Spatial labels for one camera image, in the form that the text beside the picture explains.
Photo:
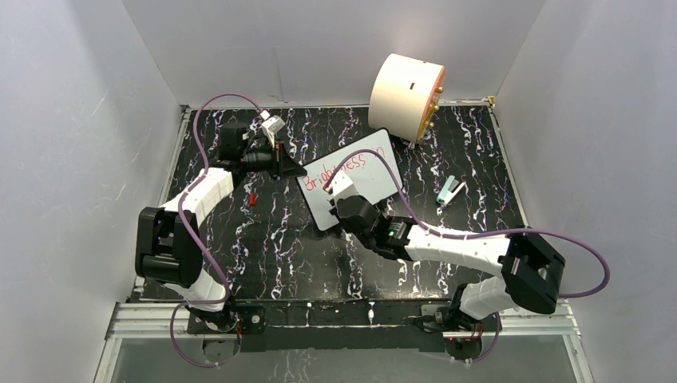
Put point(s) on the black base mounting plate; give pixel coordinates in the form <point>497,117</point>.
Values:
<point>419,324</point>

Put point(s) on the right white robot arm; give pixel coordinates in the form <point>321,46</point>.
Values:
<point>525,271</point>

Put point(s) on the white cylindrical drum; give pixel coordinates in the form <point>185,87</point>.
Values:
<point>405,96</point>

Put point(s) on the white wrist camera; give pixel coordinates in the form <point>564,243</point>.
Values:
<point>270,126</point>
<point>341,187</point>

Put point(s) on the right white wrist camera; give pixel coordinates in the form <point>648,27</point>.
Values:
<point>341,187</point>

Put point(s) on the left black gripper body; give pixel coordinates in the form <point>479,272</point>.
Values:
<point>277,162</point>

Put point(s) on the light blue whiteboard eraser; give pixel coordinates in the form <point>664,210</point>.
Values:
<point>451,188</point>

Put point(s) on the aluminium frame rail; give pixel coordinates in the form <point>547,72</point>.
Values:
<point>153,318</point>

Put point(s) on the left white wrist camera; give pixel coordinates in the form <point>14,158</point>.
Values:
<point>270,126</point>

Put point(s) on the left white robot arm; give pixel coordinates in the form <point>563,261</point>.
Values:
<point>169,249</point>

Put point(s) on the white whiteboard black frame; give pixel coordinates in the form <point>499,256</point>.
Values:
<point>371,165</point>

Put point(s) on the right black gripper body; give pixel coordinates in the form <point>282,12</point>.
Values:
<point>333,210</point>

